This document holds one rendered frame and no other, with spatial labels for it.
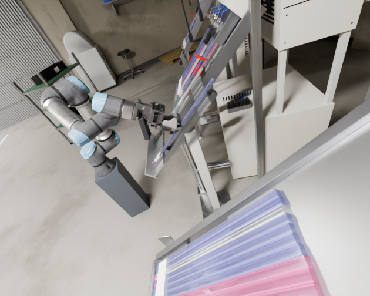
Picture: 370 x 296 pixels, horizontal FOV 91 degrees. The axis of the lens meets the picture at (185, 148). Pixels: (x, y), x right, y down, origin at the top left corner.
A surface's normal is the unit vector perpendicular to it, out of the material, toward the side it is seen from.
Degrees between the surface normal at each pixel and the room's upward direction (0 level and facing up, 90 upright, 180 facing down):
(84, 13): 90
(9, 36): 90
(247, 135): 90
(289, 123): 90
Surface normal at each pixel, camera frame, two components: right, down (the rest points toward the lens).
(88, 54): 0.30, 0.57
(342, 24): -0.02, 0.68
